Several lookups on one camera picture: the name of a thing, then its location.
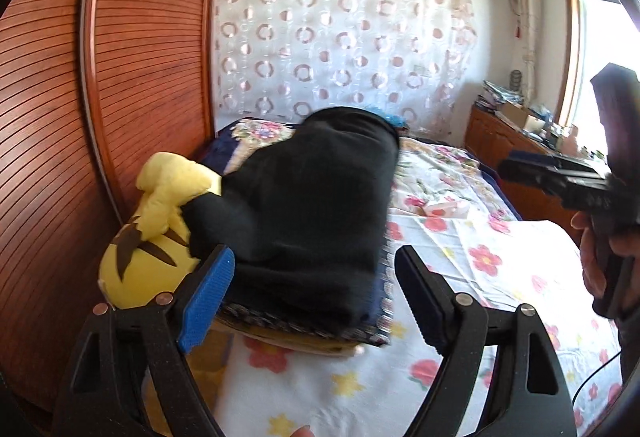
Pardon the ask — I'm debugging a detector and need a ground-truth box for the yellow plush toy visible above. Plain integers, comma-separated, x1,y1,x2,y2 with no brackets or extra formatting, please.
98,152,221,309

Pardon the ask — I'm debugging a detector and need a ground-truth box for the white strawberry flower sheet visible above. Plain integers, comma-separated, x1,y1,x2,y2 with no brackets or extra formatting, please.
188,215,622,436

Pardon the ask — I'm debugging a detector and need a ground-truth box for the sheer circle pattern curtain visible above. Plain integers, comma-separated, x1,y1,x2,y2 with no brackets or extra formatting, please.
213,0,476,139

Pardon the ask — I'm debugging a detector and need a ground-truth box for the circle patterned folded garment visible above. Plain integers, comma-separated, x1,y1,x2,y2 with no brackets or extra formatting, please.
217,238,395,347

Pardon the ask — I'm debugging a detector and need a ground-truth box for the wooden louvered wardrobe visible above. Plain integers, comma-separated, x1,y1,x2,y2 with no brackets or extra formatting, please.
1,0,214,411

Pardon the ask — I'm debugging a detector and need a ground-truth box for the wooden side cabinet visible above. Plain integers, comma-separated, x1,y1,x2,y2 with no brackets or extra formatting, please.
464,105,580,243

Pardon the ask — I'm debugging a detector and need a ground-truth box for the person's left hand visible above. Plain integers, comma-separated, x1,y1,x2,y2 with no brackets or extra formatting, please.
291,425,314,437

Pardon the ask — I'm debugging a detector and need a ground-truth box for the pink bottle on cabinet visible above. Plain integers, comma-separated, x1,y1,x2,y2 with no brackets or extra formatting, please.
559,125,579,157

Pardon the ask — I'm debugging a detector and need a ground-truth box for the blue item box by wall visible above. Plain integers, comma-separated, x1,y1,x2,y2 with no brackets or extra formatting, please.
368,106,408,130

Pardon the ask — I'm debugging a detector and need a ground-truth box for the black printed t-shirt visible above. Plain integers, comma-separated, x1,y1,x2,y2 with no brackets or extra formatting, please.
180,105,402,335

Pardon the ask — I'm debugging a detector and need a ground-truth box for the person's right hand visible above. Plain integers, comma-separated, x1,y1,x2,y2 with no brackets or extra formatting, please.
569,209,640,313

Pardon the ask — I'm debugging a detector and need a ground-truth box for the floral peony bed blanket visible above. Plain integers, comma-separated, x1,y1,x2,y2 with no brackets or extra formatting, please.
203,118,520,221

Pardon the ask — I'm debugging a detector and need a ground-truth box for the cardboard box on cabinet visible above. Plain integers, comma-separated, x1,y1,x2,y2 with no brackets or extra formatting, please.
499,102,544,132

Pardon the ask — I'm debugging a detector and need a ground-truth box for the window with wooden frame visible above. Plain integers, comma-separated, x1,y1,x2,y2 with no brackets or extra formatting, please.
556,0,639,158

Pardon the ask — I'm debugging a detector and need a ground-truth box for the navy blue folded garment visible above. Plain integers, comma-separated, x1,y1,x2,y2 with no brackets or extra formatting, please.
199,133,392,318

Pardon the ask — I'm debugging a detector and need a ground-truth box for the beige window curtain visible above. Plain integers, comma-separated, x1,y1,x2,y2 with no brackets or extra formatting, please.
512,0,541,104

